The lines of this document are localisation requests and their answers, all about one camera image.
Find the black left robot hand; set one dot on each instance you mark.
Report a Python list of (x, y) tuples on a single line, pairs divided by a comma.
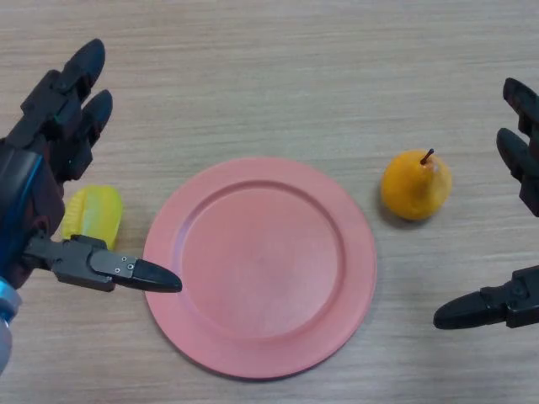
[(29, 185)]

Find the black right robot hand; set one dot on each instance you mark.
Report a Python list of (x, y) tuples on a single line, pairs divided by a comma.
[(524, 164)]

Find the yellow pear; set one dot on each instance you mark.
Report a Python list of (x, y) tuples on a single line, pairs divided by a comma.
[(412, 189)]

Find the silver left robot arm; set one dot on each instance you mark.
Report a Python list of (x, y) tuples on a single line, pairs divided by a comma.
[(4, 328)]

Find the pink round plate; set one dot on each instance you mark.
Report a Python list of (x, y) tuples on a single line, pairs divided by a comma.
[(261, 269)]

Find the yellow starfruit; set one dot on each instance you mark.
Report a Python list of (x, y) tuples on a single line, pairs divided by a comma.
[(94, 210)]

